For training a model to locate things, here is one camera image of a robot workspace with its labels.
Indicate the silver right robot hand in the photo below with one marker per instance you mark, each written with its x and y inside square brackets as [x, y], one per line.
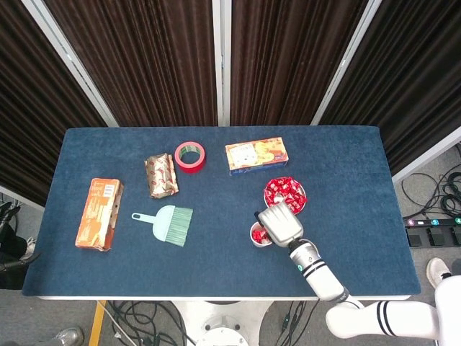
[281, 223]

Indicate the red object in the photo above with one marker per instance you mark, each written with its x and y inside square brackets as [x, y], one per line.
[258, 236]

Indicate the plate of red candies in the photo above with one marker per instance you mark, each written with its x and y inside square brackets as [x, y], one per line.
[284, 191]

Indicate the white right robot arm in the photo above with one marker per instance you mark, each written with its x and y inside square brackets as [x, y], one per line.
[320, 277]

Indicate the white paper cup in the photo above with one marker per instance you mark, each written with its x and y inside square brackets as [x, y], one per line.
[261, 244]

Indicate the round metal plate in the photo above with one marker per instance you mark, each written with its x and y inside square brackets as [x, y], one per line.
[305, 198]

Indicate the blue yellow cracker box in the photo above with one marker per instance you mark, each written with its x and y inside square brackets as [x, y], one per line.
[255, 155]

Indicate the blue felt tablecloth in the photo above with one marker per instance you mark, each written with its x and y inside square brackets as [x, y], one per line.
[216, 266]

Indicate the red tape roll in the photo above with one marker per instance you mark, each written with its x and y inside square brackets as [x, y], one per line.
[191, 168]

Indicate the white green hand brush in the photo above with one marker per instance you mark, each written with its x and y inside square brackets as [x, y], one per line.
[169, 225]

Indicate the brown patterned snack bag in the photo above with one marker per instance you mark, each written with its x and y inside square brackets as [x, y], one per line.
[162, 176]

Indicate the black foot pedal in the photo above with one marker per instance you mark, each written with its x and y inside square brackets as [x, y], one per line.
[415, 238]
[436, 238]
[455, 237]

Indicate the brown curtain panel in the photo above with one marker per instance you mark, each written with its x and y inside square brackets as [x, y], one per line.
[414, 72]
[36, 108]
[288, 61]
[144, 61]

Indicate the white sneaker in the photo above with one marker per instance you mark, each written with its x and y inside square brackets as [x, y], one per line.
[437, 270]

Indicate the orange cardboard box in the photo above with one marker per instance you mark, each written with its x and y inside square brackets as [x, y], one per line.
[99, 216]

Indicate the grey shoe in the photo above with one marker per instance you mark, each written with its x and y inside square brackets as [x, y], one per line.
[68, 337]

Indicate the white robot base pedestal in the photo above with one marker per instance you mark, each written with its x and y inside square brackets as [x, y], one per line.
[221, 324]

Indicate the white partition bottom rail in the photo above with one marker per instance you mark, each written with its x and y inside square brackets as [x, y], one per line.
[34, 204]
[425, 155]

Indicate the white partition post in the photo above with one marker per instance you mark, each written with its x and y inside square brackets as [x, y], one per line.
[345, 61]
[68, 57]
[221, 54]

